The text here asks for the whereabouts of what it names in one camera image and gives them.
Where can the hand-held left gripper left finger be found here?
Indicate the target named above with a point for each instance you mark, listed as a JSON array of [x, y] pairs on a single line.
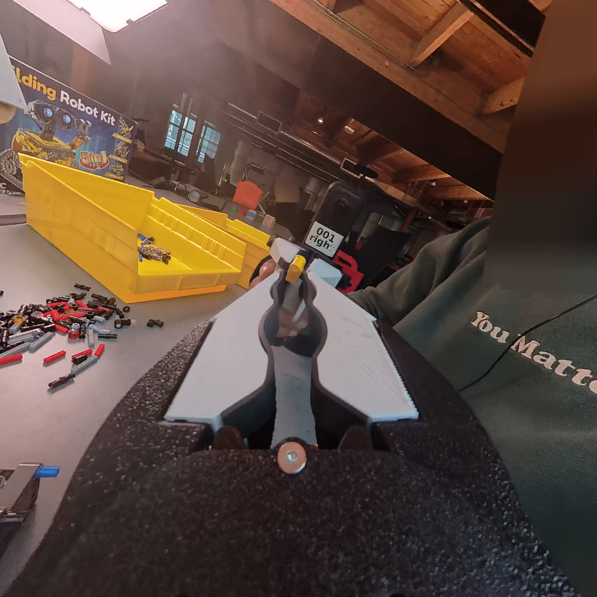
[[219, 368]]

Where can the paned window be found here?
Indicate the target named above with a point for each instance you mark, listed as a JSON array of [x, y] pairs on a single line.
[[191, 135]]

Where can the pile of lego pins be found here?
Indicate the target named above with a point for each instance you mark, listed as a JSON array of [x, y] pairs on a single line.
[[46, 317]]

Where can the heap of mixed lego parts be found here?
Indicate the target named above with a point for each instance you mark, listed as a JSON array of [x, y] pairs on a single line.
[[154, 252]]

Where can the red plastic basket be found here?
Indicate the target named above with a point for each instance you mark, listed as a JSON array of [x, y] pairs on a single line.
[[350, 273]]

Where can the person's right hand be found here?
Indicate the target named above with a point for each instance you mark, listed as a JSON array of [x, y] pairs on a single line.
[[262, 275]]

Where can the small yellow lego connector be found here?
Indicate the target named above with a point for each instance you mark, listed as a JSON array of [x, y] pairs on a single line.
[[294, 268]]

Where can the orange container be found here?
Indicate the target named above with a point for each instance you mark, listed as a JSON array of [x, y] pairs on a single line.
[[247, 193]]

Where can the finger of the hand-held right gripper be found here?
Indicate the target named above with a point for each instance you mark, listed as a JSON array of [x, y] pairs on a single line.
[[284, 252], [326, 273]]

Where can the yellow storage bin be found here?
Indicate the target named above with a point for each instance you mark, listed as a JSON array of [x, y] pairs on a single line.
[[70, 210], [252, 242]]

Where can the yellow grey lego build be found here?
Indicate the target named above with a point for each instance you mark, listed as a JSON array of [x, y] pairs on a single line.
[[23, 480]]

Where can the small coloured blocks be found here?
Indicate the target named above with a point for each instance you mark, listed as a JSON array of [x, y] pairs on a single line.
[[242, 213]]

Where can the person's right forearm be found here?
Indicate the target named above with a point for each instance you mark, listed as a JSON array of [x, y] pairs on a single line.
[[419, 280]]

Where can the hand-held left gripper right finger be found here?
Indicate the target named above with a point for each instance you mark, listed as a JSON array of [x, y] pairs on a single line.
[[364, 368]]

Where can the lego set box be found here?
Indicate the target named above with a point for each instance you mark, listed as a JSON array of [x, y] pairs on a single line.
[[70, 126]]

